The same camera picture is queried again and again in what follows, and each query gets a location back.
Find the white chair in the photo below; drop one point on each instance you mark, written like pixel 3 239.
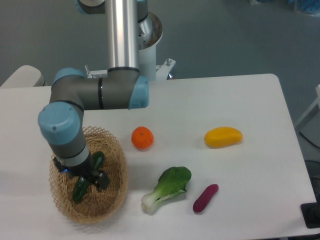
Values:
pixel 25 77

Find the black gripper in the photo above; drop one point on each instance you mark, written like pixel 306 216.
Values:
pixel 85 169

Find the black device at table edge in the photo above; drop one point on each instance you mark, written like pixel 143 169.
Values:
pixel 311 214

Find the orange tangerine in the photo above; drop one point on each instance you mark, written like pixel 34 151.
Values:
pixel 142 138

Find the yellow mango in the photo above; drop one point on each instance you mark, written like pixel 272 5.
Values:
pixel 222 137

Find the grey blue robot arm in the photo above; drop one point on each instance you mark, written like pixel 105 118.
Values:
pixel 72 93

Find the blue object top right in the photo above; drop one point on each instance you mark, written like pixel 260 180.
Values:
pixel 307 7

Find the woven wicker basket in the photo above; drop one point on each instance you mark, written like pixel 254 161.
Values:
pixel 95 205

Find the purple sweet potato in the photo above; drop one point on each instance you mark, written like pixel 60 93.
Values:
pixel 203 200

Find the green bok choy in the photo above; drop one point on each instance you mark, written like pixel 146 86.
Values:
pixel 171 183

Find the green cucumber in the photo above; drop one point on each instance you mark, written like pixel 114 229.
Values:
pixel 82 184

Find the white frame at right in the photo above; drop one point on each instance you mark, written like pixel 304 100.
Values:
pixel 310 112

